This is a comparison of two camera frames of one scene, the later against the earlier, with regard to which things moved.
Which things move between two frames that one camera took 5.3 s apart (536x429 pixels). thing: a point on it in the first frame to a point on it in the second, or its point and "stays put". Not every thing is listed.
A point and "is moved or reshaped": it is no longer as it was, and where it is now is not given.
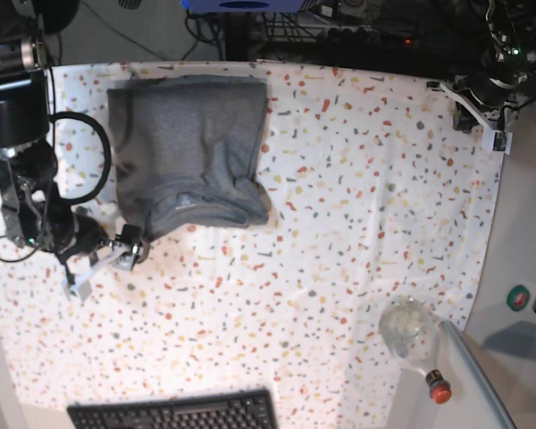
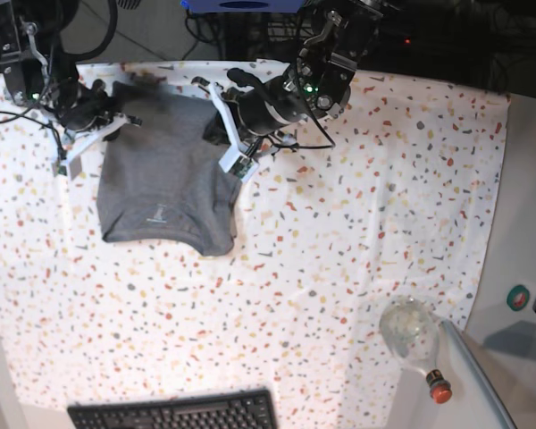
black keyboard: x=253 y=408 stays put
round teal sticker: x=517 y=298 stays put
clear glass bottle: x=408 y=329 stays put
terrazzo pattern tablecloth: x=375 y=197 stays put
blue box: x=241 y=6 stays put
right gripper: x=478 y=98 to x=254 y=108
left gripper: x=83 y=233 to x=90 y=105
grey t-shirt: x=188 y=150 is moved or reshaped
